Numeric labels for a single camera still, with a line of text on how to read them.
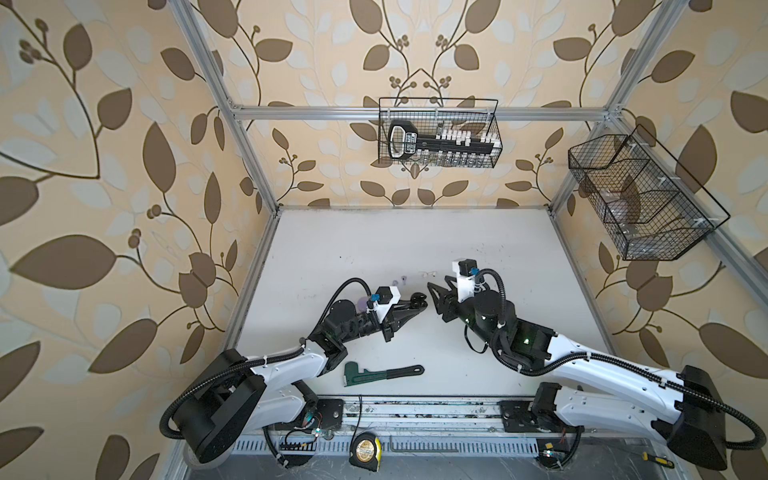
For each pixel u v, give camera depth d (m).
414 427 0.74
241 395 0.43
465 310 0.64
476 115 0.91
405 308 0.74
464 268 0.61
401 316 0.72
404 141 0.84
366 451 0.68
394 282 0.99
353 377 0.80
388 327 0.67
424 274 1.01
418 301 0.73
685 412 0.40
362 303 0.65
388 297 0.64
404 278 1.00
